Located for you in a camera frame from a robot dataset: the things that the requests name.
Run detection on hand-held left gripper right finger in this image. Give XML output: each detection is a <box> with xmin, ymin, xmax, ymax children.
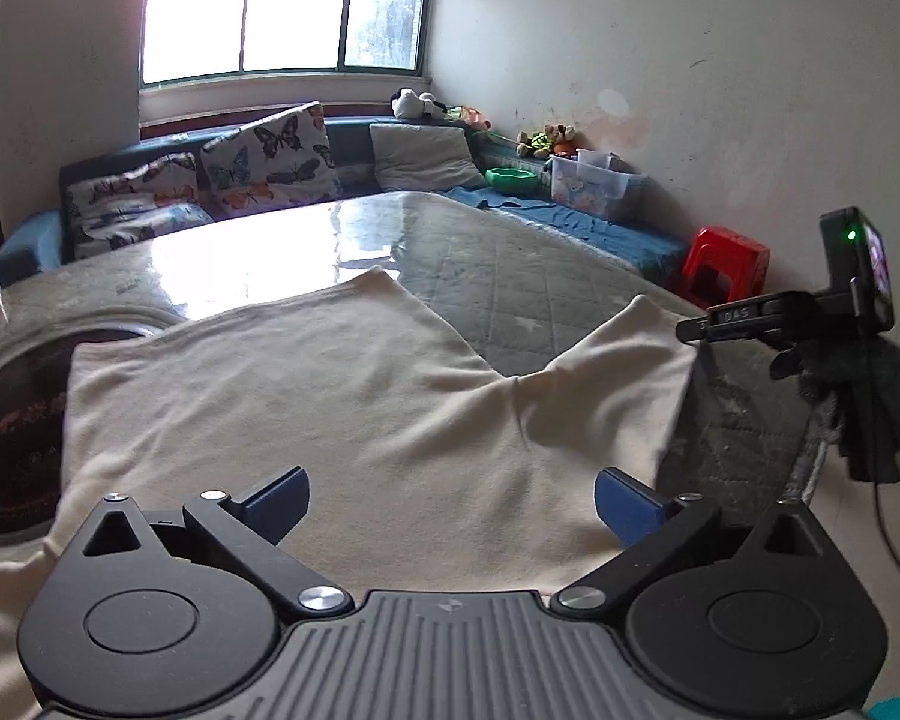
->
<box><xmin>550</xmin><ymin>467</ymin><xmax>842</xmax><ymax>625</ymax></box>

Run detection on grey pillow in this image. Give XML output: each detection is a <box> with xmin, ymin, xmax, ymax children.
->
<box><xmin>368</xmin><ymin>122</ymin><xmax>489</xmax><ymax>194</ymax></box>

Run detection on red plastic stool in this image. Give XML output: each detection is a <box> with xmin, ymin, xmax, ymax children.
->
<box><xmin>680</xmin><ymin>225</ymin><xmax>772</xmax><ymax>309</ymax></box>

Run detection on blue sofa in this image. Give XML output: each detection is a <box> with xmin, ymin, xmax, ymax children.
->
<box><xmin>0</xmin><ymin>114</ymin><xmax>692</xmax><ymax>293</ymax></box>

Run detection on clear plastic storage box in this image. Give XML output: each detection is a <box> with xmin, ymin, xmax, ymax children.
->
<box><xmin>547</xmin><ymin>149</ymin><xmax>647</xmax><ymax>225</ymax></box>

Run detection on flat butterfly print cushion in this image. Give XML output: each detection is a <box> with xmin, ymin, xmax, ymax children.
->
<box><xmin>73</xmin><ymin>199</ymin><xmax>215</xmax><ymax>262</ymax></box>

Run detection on small butterfly print pillow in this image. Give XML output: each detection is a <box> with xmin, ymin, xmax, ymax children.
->
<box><xmin>64</xmin><ymin>152</ymin><xmax>200</xmax><ymax>224</ymax></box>

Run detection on person's right hand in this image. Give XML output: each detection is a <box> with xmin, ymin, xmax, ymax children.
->
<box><xmin>769</xmin><ymin>334</ymin><xmax>900</xmax><ymax>460</ymax></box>

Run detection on colourful plush toy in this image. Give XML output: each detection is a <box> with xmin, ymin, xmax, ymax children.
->
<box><xmin>448</xmin><ymin>104</ymin><xmax>494</xmax><ymax>133</ymax></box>

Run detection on green plastic bowl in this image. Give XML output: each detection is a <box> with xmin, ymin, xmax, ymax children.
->
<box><xmin>484</xmin><ymin>166</ymin><xmax>542</xmax><ymax>195</ymax></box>

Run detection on large butterfly print pillow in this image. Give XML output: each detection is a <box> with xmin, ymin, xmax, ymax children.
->
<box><xmin>199</xmin><ymin>100</ymin><xmax>343</xmax><ymax>215</ymax></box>

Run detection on black and white plush toy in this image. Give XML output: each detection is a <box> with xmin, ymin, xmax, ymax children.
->
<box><xmin>389</xmin><ymin>88</ymin><xmax>452</xmax><ymax>122</ymax></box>

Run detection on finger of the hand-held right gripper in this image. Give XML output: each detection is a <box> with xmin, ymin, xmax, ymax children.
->
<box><xmin>676</xmin><ymin>298</ymin><xmax>785</xmax><ymax>347</ymax></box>

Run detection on cream shirt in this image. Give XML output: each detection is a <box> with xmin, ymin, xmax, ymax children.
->
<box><xmin>0</xmin><ymin>267</ymin><xmax>700</xmax><ymax>720</ymax></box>

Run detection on blue crumpled blanket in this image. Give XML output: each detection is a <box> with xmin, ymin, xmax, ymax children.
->
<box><xmin>441</xmin><ymin>184</ymin><xmax>691</xmax><ymax>280</ymax></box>

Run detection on dark round printed mat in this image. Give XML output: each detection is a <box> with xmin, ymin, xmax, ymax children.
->
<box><xmin>0</xmin><ymin>315</ymin><xmax>177</xmax><ymax>545</ymax></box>

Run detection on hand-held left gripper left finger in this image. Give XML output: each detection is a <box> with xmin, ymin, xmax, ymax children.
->
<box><xmin>82</xmin><ymin>466</ymin><xmax>355</xmax><ymax>620</ymax></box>

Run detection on window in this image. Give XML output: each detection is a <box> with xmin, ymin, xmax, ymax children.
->
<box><xmin>138</xmin><ymin>0</ymin><xmax>437</xmax><ymax>92</ymax></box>

